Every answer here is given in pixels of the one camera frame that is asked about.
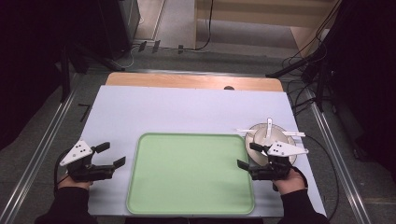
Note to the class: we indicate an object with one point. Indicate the white plate with dark rim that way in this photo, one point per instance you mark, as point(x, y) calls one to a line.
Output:
point(247, 142)

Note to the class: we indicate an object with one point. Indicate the white bowl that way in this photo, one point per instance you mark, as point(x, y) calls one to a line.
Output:
point(277, 135)

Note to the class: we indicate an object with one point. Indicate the metal floor rail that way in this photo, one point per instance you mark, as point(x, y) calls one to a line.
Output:
point(339, 155)
point(37, 149)

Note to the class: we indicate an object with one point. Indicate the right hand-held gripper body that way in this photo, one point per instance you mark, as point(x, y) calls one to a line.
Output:
point(280, 149)

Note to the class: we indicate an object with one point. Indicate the wooden table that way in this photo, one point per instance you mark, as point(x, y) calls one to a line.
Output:
point(174, 81)

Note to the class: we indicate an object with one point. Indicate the person's left hand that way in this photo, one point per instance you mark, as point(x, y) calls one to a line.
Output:
point(74, 184)

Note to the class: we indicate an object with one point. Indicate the dark round table grommet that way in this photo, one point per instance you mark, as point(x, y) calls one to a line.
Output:
point(229, 88)

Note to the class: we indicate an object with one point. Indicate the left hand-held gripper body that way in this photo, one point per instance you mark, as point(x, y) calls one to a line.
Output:
point(77, 152)

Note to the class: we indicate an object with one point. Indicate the green plastic tray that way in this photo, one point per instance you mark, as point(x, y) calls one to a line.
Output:
point(186, 180)

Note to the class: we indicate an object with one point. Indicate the black stand with legs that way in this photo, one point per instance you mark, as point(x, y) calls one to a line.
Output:
point(65, 77)

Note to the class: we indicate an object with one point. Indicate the white ceramic spoon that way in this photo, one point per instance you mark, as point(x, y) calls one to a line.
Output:
point(269, 127)

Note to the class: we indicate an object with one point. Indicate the pale table mat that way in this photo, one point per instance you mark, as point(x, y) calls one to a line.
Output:
point(186, 109)

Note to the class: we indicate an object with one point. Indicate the person's right hand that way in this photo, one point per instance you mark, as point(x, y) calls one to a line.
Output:
point(291, 183)

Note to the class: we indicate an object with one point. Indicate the dark cabinet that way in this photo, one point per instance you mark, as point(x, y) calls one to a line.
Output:
point(121, 25)

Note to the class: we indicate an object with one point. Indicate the light wooden furniture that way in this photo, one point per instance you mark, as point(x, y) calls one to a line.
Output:
point(264, 12)

